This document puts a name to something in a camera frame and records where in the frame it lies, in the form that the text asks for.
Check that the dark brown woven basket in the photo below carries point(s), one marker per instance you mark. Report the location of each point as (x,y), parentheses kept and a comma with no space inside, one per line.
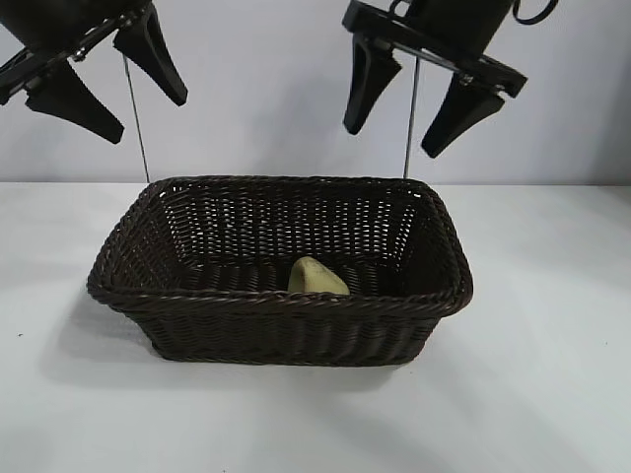
(296,325)

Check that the pale yellow egg yolk pastry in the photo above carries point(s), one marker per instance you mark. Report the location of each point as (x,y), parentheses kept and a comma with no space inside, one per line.
(315,281)

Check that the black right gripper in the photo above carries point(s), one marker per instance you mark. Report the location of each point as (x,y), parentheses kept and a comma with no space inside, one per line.
(453,29)

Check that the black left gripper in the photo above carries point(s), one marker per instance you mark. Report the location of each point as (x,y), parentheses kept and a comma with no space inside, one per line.
(69,24)

